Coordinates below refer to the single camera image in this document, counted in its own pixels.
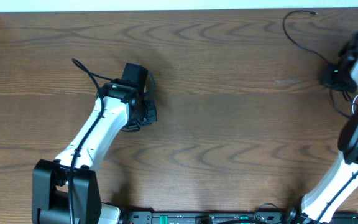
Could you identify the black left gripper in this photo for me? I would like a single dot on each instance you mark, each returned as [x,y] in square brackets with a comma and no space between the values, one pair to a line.
[153,114]

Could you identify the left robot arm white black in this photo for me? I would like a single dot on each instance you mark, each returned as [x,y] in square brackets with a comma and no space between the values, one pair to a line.
[65,190]

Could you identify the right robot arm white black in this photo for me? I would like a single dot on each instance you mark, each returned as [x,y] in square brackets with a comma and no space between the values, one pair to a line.
[320,204]

